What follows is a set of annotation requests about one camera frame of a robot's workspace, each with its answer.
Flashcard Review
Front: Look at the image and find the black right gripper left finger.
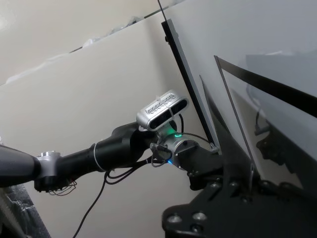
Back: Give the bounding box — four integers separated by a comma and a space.
210, 178, 249, 203

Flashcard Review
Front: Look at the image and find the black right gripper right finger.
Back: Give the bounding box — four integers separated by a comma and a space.
250, 180, 317, 209

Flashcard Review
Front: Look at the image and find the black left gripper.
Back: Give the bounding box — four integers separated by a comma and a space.
177, 145, 225, 191

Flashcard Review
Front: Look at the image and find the white zip tie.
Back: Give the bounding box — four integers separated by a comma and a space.
93, 143, 105, 172

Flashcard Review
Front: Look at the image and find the white partition board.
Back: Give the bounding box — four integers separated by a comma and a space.
0, 11, 211, 238
0, 0, 161, 86

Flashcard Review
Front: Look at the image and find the silver foil padding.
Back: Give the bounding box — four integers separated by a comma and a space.
0, 185, 46, 238

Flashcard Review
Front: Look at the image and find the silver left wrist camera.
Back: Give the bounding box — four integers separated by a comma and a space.
136, 91, 190, 131

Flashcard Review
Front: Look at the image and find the black tape frame marking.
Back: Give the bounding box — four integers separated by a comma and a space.
213, 55, 317, 166

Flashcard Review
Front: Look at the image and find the thin black cable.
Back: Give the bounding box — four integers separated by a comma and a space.
71, 114, 211, 238

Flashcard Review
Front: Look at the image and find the thin red wire bundle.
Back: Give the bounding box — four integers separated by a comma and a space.
48, 178, 78, 197

